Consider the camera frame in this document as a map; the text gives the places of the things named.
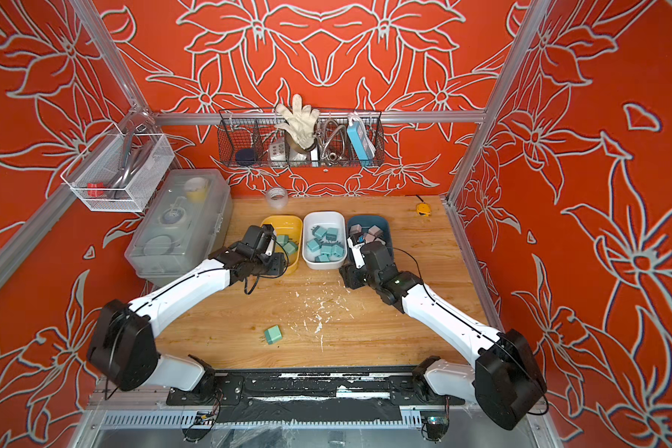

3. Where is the blue plug top pile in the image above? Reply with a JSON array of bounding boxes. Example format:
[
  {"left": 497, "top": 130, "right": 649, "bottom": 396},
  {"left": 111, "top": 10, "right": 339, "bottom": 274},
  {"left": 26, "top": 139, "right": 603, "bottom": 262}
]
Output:
[{"left": 312, "top": 225, "right": 329, "bottom": 240}]

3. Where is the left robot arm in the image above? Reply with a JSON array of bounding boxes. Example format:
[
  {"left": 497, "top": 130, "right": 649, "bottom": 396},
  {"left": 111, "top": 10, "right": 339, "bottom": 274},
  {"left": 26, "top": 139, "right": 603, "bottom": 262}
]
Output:
[{"left": 87, "top": 224, "right": 289, "bottom": 402}]

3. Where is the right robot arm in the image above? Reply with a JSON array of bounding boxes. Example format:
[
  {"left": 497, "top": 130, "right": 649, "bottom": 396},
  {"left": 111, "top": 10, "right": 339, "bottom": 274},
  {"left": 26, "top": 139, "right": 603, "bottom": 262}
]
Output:
[{"left": 340, "top": 242, "right": 547, "bottom": 430}]

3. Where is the dark teal storage bin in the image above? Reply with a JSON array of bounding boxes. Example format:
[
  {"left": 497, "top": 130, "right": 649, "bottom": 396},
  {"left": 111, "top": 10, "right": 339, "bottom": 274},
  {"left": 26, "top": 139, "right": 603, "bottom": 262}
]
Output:
[{"left": 346, "top": 215, "right": 394, "bottom": 269}]

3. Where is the yellow storage bin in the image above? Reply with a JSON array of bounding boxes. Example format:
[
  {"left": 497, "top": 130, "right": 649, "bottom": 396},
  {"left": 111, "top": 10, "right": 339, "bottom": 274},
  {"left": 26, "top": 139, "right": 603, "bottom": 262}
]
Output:
[{"left": 261, "top": 215, "right": 302, "bottom": 274}]

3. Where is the white storage bin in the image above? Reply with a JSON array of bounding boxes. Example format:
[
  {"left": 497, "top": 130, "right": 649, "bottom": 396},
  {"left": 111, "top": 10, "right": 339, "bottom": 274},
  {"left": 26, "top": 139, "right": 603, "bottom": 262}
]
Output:
[{"left": 302, "top": 211, "right": 347, "bottom": 271}]

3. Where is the clear plastic lidded box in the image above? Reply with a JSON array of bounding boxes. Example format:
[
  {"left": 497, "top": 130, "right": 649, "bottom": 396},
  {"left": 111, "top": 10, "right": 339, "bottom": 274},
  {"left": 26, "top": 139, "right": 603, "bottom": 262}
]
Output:
[{"left": 125, "top": 169, "right": 233, "bottom": 287}]

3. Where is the yellow cup in clear box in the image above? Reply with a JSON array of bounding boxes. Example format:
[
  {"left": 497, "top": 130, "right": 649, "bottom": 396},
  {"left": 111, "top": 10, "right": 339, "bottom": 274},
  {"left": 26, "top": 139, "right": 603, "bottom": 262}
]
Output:
[{"left": 183, "top": 177, "right": 210, "bottom": 203}]

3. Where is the light blue box in basket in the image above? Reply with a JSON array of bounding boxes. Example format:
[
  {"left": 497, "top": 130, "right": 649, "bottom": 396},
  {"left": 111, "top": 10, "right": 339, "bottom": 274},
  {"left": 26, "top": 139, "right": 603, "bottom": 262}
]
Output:
[{"left": 346, "top": 113, "right": 375, "bottom": 166}]

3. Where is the clear tape roll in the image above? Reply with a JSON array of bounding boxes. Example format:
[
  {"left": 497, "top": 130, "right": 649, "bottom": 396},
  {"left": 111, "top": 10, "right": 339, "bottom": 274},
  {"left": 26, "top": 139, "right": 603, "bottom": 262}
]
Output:
[{"left": 265, "top": 187, "right": 289, "bottom": 210}]

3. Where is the yellow tape measure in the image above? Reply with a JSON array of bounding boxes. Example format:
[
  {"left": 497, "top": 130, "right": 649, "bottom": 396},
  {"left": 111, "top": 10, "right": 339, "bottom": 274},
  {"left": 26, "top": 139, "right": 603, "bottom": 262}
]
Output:
[{"left": 416, "top": 203, "right": 432, "bottom": 217}]

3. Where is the white power strip in basket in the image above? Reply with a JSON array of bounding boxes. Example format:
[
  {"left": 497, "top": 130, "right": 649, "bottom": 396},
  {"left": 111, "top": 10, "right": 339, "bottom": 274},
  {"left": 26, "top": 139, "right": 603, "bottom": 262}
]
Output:
[{"left": 268, "top": 138, "right": 287, "bottom": 167}]

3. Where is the cream rubber glove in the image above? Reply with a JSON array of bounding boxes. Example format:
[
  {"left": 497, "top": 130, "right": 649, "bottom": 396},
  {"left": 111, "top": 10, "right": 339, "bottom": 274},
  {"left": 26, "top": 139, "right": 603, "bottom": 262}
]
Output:
[{"left": 276, "top": 93, "right": 320, "bottom": 150}]

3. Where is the red item in white basket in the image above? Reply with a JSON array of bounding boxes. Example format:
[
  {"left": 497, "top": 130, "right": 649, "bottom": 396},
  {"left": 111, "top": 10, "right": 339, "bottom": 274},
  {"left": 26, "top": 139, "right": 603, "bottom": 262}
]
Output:
[{"left": 86, "top": 182, "right": 106, "bottom": 198}]

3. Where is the black wire wall basket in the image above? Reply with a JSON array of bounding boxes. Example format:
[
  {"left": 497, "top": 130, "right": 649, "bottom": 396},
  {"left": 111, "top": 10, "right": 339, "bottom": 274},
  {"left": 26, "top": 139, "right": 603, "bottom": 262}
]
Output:
[{"left": 217, "top": 106, "right": 386, "bottom": 169}]

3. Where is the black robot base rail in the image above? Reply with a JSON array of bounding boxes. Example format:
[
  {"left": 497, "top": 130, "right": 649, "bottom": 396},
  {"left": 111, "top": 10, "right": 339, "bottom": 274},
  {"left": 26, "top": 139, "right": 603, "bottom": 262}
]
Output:
[{"left": 166, "top": 365, "right": 463, "bottom": 424}]

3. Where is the white wire wall basket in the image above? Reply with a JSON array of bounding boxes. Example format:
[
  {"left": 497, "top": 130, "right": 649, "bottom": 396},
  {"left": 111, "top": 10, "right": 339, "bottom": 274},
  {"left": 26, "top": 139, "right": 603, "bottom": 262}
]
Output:
[{"left": 61, "top": 130, "right": 175, "bottom": 213}]

